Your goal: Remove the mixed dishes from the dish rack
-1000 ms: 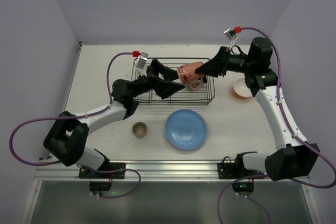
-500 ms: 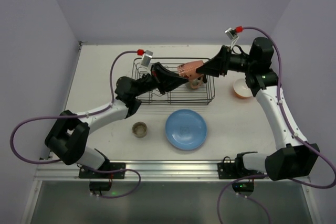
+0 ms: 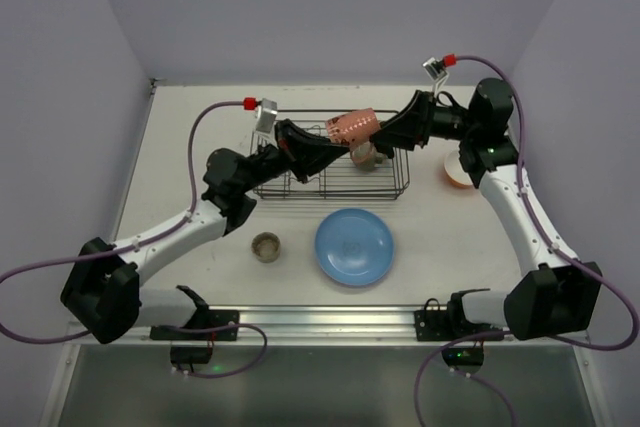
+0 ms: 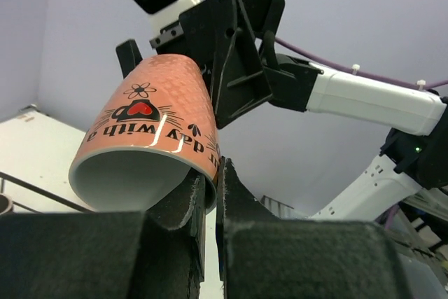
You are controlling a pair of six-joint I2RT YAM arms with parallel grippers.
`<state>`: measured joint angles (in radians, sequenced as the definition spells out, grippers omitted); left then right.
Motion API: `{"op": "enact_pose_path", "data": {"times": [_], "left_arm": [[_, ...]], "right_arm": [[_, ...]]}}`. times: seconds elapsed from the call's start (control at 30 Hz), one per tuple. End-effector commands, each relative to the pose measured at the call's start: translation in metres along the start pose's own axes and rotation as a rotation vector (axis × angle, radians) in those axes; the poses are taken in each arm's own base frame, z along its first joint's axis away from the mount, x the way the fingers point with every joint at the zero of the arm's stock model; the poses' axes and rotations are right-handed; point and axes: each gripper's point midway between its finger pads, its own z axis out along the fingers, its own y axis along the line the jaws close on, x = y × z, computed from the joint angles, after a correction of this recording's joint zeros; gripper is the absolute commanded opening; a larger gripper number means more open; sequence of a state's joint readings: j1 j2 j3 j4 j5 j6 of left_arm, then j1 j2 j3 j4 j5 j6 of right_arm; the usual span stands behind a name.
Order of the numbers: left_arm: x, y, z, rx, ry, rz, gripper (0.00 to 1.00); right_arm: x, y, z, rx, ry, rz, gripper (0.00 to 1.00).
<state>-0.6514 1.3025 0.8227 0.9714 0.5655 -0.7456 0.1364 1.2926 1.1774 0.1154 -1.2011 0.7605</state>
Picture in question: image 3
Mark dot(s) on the black wire dish rack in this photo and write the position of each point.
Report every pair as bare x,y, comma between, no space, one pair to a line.
387,179

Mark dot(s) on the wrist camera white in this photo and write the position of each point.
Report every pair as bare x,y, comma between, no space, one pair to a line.
437,70
266,116

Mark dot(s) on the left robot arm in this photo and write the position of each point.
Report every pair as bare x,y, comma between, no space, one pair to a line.
105,290

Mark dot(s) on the orange white bowl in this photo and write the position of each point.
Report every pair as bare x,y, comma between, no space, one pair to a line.
454,172

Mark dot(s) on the blue plate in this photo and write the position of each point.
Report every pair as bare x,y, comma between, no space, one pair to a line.
354,247

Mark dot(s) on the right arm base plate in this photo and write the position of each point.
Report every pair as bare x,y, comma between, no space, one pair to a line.
436,321

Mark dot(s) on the grey-green cup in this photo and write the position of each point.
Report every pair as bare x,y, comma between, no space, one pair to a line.
367,158

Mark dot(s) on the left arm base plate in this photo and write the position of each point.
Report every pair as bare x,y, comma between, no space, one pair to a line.
222,322

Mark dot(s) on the speckled grey cup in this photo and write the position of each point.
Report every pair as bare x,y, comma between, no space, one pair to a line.
266,247

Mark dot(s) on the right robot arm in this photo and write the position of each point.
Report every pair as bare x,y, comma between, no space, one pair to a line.
553,297

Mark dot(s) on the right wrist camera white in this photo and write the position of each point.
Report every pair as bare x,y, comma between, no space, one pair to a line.
437,70

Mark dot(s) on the aluminium rail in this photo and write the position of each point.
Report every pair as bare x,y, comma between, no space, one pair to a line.
308,326

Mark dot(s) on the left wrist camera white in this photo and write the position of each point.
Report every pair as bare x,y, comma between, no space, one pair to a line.
266,116

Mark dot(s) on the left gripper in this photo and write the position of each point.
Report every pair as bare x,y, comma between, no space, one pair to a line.
288,150

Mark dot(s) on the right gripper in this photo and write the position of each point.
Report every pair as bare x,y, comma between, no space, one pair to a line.
422,117

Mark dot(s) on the pink cup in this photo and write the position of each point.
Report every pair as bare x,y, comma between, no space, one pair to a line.
352,129

